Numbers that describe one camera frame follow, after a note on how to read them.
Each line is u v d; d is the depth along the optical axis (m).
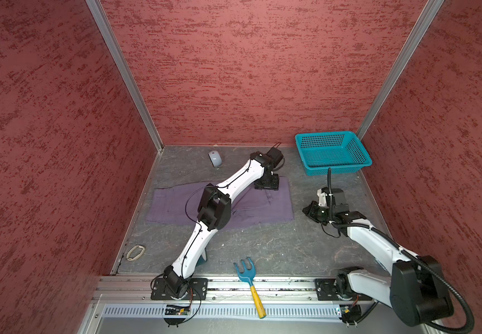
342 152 1.17
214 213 0.60
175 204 1.00
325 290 0.74
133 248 0.82
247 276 0.76
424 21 0.74
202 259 0.77
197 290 0.75
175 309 0.72
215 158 1.06
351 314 0.70
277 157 0.78
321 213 0.75
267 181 0.82
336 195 0.68
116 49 0.81
